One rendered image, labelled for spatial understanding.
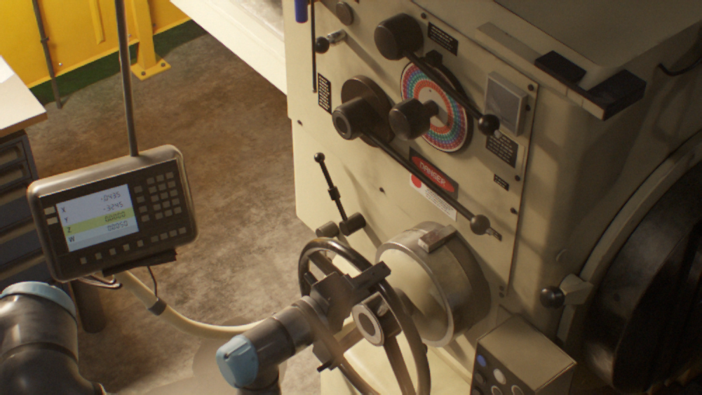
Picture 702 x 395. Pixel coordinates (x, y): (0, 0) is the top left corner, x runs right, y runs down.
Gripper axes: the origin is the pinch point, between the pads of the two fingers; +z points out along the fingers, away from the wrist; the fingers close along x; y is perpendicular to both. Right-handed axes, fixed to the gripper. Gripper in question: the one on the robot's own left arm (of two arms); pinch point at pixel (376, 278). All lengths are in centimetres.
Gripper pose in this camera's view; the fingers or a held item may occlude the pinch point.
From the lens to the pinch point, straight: 187.6
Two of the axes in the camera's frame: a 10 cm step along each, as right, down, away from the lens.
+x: -1.4, 5.9, 8.0
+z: 7.8, -4.3, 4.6
